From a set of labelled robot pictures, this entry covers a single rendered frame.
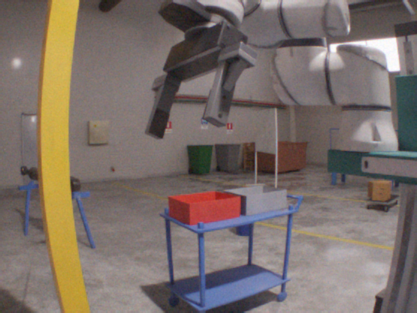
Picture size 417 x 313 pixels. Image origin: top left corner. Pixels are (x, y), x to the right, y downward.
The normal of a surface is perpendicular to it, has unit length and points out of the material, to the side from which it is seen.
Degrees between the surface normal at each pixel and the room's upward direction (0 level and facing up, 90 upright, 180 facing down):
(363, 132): 68
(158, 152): 90
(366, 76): 90
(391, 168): 90
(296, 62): 100
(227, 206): 90
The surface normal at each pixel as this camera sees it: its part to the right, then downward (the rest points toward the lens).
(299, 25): -0.43, 0.69
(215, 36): -0.73, -0.35
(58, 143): 0.63, 0.05
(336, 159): -0.86, 0.04
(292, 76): -0.57, 0.22
